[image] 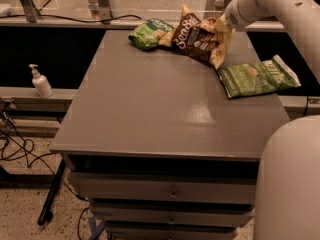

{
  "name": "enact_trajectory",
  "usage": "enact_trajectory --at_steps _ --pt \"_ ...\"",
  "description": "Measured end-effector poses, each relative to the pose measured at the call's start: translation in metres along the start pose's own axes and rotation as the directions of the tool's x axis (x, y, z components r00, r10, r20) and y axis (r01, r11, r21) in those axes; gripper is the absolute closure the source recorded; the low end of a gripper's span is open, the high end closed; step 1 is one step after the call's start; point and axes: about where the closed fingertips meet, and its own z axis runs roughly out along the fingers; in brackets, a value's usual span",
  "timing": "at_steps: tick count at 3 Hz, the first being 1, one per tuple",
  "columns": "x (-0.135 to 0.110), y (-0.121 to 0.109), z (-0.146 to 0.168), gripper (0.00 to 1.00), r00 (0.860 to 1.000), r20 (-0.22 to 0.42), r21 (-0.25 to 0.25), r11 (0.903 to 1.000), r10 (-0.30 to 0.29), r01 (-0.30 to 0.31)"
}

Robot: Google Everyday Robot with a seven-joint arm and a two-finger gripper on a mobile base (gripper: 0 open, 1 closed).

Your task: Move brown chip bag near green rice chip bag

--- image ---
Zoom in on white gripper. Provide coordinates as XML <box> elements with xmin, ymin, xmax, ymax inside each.
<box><xmin>215</xmin><ymin>0</ymin><xmax>264</xmax><ymax>32</ymax></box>

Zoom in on brown sea salt chip bag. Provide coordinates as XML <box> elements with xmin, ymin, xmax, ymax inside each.
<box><xmin>158</xmin><ymin>5</ymin><xmax>235</xmax><ymax>69</ymax></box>

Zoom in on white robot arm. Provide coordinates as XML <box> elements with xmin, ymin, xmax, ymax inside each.
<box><xmin>224</xmin><ymin>0</ymin><xmax>320</xmax><ymax>240</ymax></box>

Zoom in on green kettle chip bag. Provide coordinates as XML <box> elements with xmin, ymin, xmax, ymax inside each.
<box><xmin>218</xmin><ymin>55</ymin><xmax>301</xmax><ymax>99</ymax></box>

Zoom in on green rice chip bag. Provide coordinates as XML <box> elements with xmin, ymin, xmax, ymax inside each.
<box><xmin>128</xmin><ymin>18</ymin><xmax>174</xmax><ymax>50</ymax></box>

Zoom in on grey drawer cabinet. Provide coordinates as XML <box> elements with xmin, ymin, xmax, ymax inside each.
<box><xmin>49</xmin><ymin>29</ymin><xmax>291</xmax><ymax>240</ymax></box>

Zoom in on top grey drawer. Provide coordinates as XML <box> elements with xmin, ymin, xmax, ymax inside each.
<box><xmin>68</xmin><ymin>172</ymin><xmax>256</xmax><ymax>205</ymax></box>

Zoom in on grey drawer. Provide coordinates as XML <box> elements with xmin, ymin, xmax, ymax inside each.
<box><xmin>104</xmin><ymin>221</ymin><xmax>235</xmax><ymax>240</ymax></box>
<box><xmin>90</xmin><ymin>202</ymin><xmax>253</xmax><ymax>227</ymax></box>
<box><xmin>68</xmin><ymin>172</ymin><xmax>256</xmax><ymax>205</ymax></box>

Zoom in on white pump bottle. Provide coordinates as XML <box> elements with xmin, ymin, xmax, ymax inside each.
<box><xmin>29</xmin><ymin>64</ymin><xmax>53</xmax><ymax>98</ymax></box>

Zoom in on middle grey drawer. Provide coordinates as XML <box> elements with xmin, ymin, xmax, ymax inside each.
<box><xmin>90</xmin><ymin>202</ymin><xmax>253</xmax><ymax>227</ymax></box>

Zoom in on bottom grey drawer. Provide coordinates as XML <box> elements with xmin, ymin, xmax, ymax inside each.
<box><xmin>104</xmin><ymin>221</ymin><xmax>235</xmax><ymax>240</ymax></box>

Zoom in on black table leg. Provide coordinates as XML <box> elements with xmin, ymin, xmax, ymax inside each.
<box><xmin>37</xmin><ymin>161</ymin><xmax>66</xmax><ymax>226</ymax></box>

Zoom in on black cable on ledge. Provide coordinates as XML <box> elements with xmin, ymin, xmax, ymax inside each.
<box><xmin>0</xmin><ymin>13</ymin><xmax>142</xmax><ymax>24</ymax></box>

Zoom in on metal railing frame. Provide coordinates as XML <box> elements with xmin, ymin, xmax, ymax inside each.
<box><xmin>0</xmin><ymin>0</ymin><xmax>320</xmax><ymax>32</ymax></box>

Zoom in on black floor cables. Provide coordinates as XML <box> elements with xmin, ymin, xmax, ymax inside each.
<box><xmin>0</xmin><ymin>98</ymin><xmax>91</xmax><ymax>240</ymax></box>

